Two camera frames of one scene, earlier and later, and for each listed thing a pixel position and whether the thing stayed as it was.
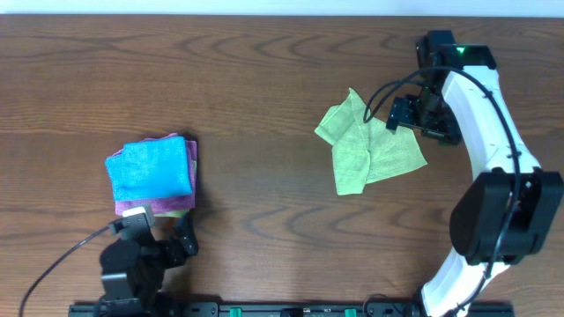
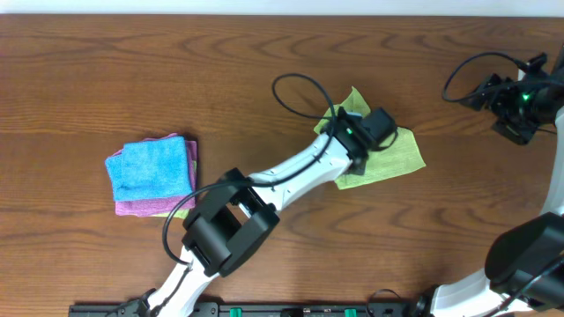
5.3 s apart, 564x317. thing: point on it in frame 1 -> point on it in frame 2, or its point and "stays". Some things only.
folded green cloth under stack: [178, 214] stays
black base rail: [290, 309] stays
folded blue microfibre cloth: [150, 168] stays
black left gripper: [177, 246] -> [359, 163]
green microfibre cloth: [364, 151] stays
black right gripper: [402, 114] -> [496, 105]
